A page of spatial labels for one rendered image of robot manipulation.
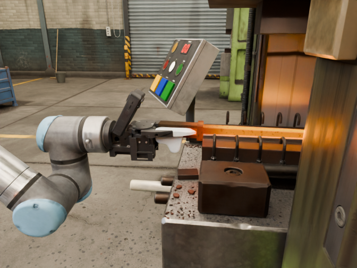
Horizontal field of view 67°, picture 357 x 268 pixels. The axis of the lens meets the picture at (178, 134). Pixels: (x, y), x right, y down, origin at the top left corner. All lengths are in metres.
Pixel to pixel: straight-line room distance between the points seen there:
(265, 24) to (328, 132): 0.29
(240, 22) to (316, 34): 5.14
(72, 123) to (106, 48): 8.40
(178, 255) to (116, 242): 1.35
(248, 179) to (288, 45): 0.44
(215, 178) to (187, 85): 0.60
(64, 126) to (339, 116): 0.56
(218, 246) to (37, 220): 0.35
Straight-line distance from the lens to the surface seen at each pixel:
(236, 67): 5.45
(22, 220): 0.63
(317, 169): 0.35
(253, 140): 0.61
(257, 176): 0.48
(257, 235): 0.48
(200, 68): 1.02
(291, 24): 0.57
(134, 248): 1.79
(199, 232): 0.48
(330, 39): 0.29
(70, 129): 0.67
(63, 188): 0.65
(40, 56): 10.00
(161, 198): 0.60
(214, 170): 0.49
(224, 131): 0.61
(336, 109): 0.31
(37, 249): 1.96
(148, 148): 0.63
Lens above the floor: 1.20
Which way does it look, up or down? 20 degrees down
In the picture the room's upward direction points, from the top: straight up
